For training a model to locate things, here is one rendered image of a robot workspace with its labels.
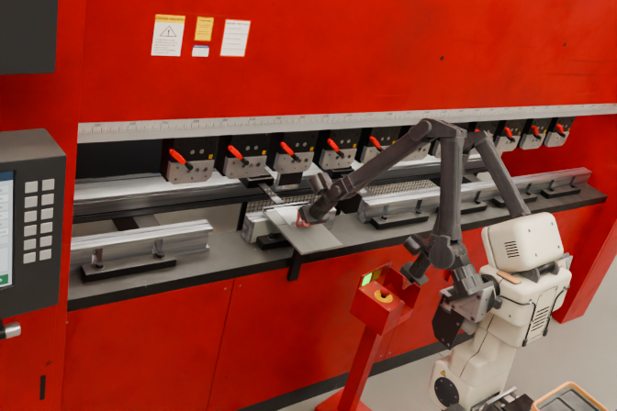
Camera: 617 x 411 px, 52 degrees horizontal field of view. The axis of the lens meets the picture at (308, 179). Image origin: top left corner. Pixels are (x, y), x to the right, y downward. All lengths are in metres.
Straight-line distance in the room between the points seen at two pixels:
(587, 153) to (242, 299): 2.38
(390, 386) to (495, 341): 1.24
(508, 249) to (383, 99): 0.76
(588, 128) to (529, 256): 2.13
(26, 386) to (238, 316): 0.76
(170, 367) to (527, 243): 1.31
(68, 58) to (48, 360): 0.91
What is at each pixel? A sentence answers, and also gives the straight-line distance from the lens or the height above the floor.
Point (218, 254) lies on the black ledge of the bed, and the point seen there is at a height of 0.87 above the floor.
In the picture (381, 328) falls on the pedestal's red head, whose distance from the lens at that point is 2.44.
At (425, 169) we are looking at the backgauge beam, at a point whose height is 0.95.
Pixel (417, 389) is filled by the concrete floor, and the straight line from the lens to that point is 3.32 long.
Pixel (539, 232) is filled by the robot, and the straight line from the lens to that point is 1.98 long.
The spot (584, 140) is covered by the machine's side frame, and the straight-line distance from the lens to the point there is 3.99.
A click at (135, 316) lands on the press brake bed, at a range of 2.16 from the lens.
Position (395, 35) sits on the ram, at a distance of 2.27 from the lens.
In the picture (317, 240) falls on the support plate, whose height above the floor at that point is 1.00.
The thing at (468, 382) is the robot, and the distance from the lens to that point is 2.18.
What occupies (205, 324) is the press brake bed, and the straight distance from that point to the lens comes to 2.33.
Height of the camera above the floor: 2.18
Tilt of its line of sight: 27 degrees down
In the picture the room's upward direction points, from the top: 14 degrees clockwise
